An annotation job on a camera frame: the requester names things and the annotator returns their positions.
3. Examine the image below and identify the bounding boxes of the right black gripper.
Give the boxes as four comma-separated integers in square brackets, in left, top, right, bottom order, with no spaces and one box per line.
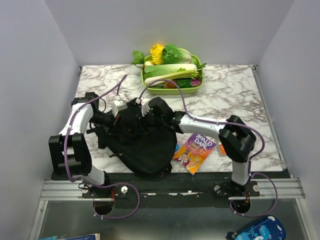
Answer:
[134,107,166,136]

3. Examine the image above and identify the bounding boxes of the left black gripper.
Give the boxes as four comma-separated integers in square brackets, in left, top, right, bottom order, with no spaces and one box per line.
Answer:
[89,108,126,136]

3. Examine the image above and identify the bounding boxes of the pink pencil case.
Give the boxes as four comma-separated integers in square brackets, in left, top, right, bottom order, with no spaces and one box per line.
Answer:
[174,143,180,153]

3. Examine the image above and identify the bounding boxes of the black student backpack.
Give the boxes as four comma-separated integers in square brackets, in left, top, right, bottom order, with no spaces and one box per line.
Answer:
[95,99,177,176]

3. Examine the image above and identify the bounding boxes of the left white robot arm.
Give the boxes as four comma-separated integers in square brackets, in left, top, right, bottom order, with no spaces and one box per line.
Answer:
[48,92,115,198]

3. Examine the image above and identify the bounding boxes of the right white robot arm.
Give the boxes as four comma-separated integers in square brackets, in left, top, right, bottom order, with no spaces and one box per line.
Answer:
[134,97,257,196]

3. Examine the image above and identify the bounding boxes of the green vegetable tray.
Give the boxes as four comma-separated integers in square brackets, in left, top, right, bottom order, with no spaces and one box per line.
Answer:
[141,54,206,95]

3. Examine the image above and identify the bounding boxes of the green celery stalks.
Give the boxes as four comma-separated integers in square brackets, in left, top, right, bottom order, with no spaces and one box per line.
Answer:
[144,70,203,87]

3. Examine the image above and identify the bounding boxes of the Roald Dahl Charlie book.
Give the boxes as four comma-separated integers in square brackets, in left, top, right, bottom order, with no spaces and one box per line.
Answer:
[173,133,217,175]

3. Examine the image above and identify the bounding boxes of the long white green cabbage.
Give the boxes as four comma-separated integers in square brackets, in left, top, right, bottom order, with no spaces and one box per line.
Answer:
[143,64,197,79]

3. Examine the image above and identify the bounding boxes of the green lettuce head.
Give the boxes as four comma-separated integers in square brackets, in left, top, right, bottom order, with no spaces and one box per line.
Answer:
[161,44,192,64]

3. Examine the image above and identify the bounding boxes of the green leaf sprig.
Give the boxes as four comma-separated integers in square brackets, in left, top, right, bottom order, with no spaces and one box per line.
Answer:
[131,50,145,65]

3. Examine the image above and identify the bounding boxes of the orange 78-Storey Treehouse book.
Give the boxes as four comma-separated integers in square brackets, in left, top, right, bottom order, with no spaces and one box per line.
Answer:
[218,143,226,156]

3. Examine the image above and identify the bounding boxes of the yellow flower vegetable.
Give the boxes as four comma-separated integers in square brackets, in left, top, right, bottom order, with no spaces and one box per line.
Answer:
[150,44,165,65]

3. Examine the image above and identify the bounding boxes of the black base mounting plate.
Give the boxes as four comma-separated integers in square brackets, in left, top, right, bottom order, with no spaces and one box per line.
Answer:
[78,172,260,209]

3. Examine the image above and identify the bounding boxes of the blue pencil case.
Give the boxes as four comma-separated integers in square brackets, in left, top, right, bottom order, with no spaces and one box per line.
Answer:
[225,215,287,240]

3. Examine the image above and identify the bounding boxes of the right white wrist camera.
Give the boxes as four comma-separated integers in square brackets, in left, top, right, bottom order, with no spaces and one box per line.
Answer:
[135,97,151,117]

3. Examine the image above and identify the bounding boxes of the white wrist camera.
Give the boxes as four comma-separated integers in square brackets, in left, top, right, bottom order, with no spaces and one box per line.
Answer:
[111,100,128,117]
[135,97,151,117]

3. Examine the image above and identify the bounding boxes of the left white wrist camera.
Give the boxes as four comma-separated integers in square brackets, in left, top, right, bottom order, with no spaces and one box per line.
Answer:
[111,100,128,117]

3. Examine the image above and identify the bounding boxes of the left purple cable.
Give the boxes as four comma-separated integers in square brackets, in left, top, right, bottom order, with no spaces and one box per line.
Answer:
[63,73,141,220]

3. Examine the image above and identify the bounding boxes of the aluminium rail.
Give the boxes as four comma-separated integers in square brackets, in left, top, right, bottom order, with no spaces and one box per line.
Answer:
[40,178,306,201]

